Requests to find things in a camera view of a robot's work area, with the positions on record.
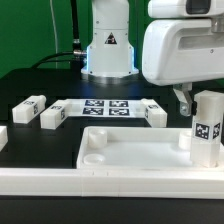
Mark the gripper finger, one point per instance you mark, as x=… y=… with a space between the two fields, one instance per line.
x=182 y=93

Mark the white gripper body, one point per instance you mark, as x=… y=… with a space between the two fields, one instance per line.
x=181 y=51

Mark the white desk top tray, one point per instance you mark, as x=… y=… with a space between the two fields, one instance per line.
x=139 y=148

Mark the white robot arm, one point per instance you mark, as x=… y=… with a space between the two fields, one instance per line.
x=111 y=57

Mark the tag sheet on table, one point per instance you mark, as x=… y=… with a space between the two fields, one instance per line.
x=105 y=108

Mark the white left fence piece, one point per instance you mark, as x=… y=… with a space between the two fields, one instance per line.
x=3 y=137

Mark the white front fence bar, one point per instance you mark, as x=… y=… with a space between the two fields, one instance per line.
x=112 y=183

